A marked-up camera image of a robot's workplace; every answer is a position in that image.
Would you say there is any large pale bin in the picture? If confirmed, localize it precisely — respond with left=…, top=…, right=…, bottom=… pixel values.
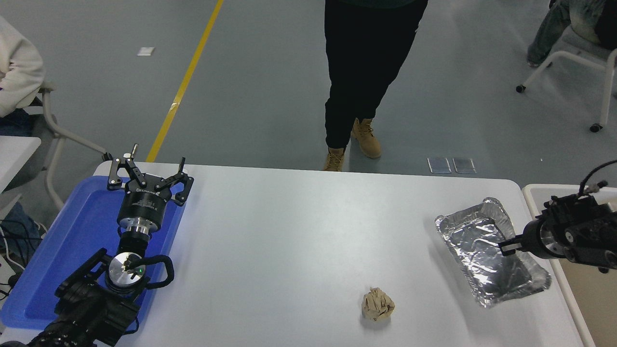
left=522, top=184, right=617, bottom=347

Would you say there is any seated person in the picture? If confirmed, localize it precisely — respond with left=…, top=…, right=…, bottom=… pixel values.
left=0, top=14, right=46, bottom=138
left=527, top=0, right=617, bottom=68

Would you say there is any black cable bundle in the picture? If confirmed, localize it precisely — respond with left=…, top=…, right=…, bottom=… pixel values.
left=0, top=219, right=46, bottom=295

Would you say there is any blue plastic tray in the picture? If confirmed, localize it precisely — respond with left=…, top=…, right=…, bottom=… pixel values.
left=0, top=176, right=188, bottom=330

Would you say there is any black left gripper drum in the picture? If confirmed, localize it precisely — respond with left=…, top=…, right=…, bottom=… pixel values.
left=118, top=188, right=173, bottom=228

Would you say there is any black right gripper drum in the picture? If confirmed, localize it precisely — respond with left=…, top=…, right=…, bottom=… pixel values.
left=522, top=219, right=549, bottom=259

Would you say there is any silver foil tray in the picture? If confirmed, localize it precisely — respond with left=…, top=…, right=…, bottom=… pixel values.
left=435, top=197, right=552, bottom=309

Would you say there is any small white side table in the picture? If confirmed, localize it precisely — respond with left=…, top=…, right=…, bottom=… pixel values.
left=0, top=136, right=42, bottom=193

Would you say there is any crumpled tan paper ball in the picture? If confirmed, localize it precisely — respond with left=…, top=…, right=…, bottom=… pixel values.
left=361, top=287, right=396, bottom=321

